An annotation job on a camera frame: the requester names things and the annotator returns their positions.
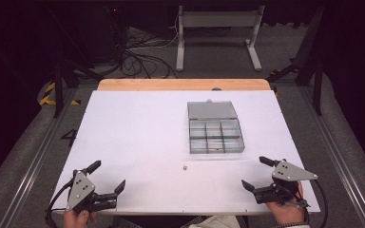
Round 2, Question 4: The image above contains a person's beige clothing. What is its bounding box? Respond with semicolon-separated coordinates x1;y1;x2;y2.
187;215;242;228

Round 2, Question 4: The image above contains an aluminium floor rail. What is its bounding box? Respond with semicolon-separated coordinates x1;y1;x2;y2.
0;87;80;228
298;85;365;228

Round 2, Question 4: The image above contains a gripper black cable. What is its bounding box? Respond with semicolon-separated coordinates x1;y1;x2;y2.
44;180;76;228
313;179;330;228

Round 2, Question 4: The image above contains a bundle of black floor cables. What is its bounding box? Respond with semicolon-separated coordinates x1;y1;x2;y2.
107;27;179;80

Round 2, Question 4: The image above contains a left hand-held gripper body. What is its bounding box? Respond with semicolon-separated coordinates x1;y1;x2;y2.
65;169;119;214

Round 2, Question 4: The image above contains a person's left hand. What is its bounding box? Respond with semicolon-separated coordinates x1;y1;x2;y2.
64;208;98;228

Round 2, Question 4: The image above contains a person's right hand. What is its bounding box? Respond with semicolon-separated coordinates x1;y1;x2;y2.
265;182;306;226

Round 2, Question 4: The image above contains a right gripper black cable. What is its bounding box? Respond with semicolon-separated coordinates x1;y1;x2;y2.
313;179;330;228

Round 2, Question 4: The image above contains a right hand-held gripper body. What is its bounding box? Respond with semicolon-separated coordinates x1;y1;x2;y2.
252;159;318;205

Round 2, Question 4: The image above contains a black metal stand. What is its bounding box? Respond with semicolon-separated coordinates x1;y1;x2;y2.
265;4;327;117
42;6;106;119

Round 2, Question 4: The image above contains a clear plastic compartment box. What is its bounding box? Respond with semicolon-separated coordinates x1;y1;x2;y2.
186;98;246;155

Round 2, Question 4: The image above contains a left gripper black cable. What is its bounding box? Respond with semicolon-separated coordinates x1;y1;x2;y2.
44;180;76;228

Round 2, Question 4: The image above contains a white metal bench frame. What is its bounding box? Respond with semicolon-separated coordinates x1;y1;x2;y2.
174;4;266;72

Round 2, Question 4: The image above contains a yellow black floor tape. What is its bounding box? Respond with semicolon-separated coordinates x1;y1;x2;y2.
38;81;82;106

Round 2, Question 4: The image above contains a black equipment case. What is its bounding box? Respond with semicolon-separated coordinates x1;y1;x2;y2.
75;3;130;65

